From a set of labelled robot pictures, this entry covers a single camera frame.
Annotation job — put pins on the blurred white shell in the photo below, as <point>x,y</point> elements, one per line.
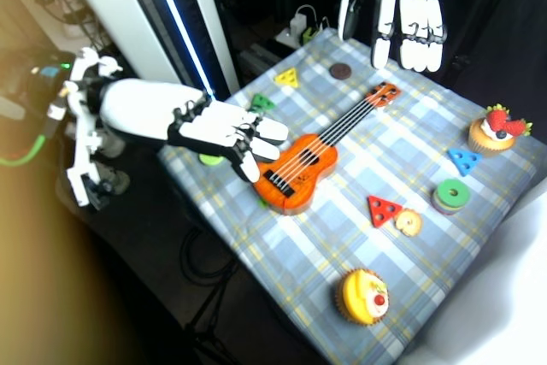
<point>491,296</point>

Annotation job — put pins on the red triangle block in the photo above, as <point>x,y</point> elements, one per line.
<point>380,211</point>

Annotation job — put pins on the small orange toy guitar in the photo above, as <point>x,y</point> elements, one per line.
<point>299,164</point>

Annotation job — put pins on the white power adapter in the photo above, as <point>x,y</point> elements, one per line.
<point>297,25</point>

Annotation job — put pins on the brown round cookie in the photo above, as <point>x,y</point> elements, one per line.
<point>340,70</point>

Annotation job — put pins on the stacked coloured rings toy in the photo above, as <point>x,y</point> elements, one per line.
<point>451,194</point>

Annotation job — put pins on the green triangle block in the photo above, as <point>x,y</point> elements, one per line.
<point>261,104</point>

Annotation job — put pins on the white column with blue light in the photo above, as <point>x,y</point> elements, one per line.
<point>141,14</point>

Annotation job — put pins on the yellow toy cupcake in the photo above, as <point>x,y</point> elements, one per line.
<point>361,296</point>

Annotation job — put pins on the blue plaid tablecloth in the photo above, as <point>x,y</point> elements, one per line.
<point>342,254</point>

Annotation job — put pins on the strawberry toy cupcake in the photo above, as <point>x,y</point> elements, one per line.
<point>491,136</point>

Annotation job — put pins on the blue triangle block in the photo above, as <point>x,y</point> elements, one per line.
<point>466,162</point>

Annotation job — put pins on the yellow triangle block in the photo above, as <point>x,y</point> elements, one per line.
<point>288,78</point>

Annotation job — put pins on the green round disc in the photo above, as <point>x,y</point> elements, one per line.
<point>210,160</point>

